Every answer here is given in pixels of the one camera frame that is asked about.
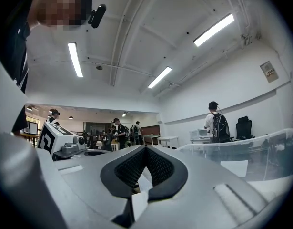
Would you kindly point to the black white-trimmed backpack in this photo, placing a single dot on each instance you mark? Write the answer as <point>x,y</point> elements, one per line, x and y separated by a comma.
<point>221,129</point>

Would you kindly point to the person's face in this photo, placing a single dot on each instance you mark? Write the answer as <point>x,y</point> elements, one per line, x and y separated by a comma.
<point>60,8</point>

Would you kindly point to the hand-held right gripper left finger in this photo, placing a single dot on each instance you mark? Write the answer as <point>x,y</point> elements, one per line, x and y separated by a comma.
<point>89,175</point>

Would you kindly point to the person's black t-shirt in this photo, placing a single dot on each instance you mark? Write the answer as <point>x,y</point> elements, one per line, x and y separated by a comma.
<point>13,44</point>

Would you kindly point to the black pendant lamp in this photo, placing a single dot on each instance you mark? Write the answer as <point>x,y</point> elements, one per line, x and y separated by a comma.
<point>71,117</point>
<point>29,108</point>

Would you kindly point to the brown wooden cabinet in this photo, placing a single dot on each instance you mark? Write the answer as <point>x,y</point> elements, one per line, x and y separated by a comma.
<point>151,130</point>

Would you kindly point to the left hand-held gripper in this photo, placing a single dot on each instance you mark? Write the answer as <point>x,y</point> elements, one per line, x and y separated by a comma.
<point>47,139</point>

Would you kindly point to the black head-worn camera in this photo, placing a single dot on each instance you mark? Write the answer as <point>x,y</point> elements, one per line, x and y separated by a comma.
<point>98,15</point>

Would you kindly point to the gray ceiling conduit junction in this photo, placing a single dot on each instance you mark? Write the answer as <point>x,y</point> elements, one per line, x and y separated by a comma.
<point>248,40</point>

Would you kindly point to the fluorescent ceiling light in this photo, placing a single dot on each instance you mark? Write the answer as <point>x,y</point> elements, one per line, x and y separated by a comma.
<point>214,29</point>
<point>160,77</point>
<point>74,59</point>

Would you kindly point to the clear plastic storage bin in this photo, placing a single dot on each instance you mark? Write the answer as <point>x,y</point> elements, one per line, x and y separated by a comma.
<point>267,156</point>

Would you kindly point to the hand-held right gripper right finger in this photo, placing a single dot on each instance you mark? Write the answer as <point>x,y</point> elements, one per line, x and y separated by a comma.
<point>208,192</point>

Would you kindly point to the black office chair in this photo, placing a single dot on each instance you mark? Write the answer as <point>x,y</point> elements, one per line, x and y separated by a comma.
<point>244,128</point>

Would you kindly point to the white framed board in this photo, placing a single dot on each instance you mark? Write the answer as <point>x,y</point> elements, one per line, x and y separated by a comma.
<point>33,128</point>

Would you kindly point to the white table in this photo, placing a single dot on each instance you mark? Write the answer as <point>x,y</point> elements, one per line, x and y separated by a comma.
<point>167,139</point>
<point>198,141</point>
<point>267,187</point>

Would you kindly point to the wall electrical panel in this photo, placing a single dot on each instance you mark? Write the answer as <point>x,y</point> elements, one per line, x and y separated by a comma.
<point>269,71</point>

